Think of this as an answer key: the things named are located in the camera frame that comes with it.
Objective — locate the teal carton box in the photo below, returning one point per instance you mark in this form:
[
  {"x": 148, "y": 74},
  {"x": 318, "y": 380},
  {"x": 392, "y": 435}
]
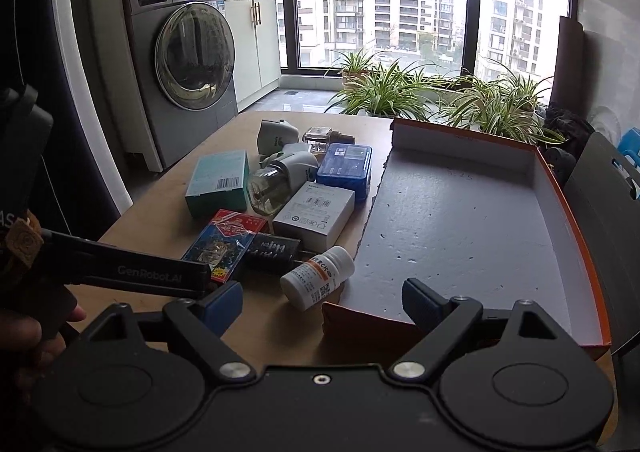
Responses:
[{"x": 215, "y": 182}]

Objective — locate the brown patterned tag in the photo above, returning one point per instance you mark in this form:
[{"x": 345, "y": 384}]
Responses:
[{"x": 22, "y": 247}]

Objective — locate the blue plastic case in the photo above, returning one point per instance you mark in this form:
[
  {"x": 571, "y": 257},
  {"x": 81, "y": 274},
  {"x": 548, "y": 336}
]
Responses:
[{"x": 345, "y": 169}]

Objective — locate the black ribbed packet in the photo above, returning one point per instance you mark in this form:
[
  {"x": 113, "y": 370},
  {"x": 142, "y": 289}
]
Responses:
[{"x": 270, "y": 252}]

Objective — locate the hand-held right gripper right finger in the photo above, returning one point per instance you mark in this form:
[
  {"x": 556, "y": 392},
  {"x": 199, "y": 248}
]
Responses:
[{"x": 419, "y": 299}]

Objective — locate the square clear glass bottle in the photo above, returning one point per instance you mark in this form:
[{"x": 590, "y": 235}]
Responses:
[{"x": 317, "y": 139}]

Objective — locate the blue plastic stool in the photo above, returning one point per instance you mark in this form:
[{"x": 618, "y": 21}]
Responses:
[{"x": 631, "y": 152}]

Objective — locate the white pill bottle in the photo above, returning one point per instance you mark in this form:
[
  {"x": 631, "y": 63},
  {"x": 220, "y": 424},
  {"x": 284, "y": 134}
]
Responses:
[{"x": 315, "y": 279}]

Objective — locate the white round fan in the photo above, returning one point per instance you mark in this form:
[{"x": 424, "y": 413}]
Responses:
[{"x": 610, "y": 124}]

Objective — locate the person's left hand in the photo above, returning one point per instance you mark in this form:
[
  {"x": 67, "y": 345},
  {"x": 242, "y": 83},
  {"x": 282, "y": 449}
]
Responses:
[{"x": 25, "y": 342}]

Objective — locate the black dumbbell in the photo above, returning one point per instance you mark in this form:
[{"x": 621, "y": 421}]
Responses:
[{"x": 560, "y": 164}]

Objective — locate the grey folding board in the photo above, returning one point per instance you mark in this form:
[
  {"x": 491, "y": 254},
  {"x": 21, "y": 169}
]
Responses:
[{"x": 600, "y": 232}]

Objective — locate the grey front-load washing machine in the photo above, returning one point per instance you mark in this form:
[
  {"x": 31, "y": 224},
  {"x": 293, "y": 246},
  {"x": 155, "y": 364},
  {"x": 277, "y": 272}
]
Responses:
[{"x": 185, "y": 62}]

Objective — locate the grey white adapter box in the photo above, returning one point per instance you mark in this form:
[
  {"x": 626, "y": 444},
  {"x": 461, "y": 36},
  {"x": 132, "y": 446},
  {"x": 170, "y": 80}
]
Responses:
[{"x": 312, "y": 217}]

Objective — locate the red playing card box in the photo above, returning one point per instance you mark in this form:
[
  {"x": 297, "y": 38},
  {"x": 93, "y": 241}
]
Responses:
[{"x": 225, "y": 237}]

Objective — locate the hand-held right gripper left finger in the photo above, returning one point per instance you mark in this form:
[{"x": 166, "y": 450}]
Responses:
[{"x": 222, "y": 304}]

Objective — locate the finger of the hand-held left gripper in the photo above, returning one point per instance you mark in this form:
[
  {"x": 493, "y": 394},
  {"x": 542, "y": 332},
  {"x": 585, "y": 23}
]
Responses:
[{"x": 125, "y": 254}]

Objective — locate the spider plant in white pot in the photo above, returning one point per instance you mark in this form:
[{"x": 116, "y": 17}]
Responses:
[{"x": 380, "y": 97}]

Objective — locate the white floor cabinet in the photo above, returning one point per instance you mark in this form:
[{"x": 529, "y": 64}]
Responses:
[{"x": 255, "y": 42}]

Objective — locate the large potted spider plant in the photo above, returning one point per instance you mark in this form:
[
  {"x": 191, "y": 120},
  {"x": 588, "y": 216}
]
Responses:
[{"x": 500, "y": 117}]

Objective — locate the dark clothing pile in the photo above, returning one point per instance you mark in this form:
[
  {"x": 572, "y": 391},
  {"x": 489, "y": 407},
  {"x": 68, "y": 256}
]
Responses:
[{"x": 567, "y": 127}]

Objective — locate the spider plant in brown pot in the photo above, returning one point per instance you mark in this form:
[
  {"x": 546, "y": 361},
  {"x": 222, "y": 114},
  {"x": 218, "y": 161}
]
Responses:
[{"x": 356, "y": 77}]

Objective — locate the white plug-in device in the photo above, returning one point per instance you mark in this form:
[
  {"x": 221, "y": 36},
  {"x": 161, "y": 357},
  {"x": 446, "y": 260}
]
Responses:
[{"x": 275, "y": 134}]

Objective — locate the orange cardboard box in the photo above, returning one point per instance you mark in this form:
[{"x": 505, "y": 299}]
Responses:
[{"x": 450, "y": 212}]

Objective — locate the black framed window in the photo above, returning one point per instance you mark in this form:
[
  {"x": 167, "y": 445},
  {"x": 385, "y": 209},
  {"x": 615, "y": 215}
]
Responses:
[{"x": 473, "y": 7}]

